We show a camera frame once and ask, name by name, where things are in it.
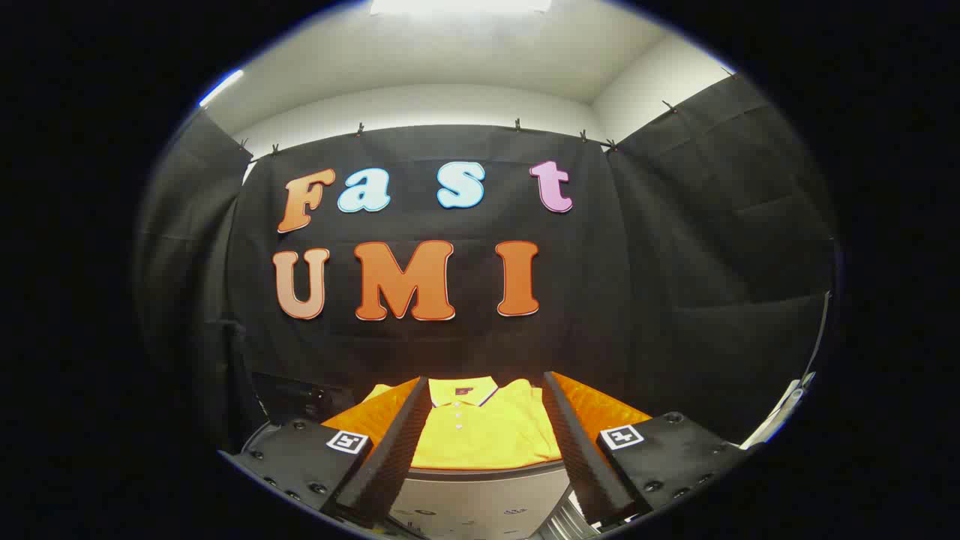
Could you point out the black backdrop cloth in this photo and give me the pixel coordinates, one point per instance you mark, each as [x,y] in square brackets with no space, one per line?
[660,300]

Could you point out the yellow polo shirt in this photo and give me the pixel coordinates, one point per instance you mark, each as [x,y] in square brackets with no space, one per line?
[480,435]

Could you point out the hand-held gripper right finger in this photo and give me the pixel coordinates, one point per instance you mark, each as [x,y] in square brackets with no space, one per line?
[577,442]

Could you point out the wide ceiling light panel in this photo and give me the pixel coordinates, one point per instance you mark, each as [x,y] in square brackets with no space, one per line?
[457,6]

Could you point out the white plastic object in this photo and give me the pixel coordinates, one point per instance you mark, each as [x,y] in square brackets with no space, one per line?
[787,405]

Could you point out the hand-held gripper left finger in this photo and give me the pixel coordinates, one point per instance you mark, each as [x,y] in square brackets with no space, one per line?
[397,442]

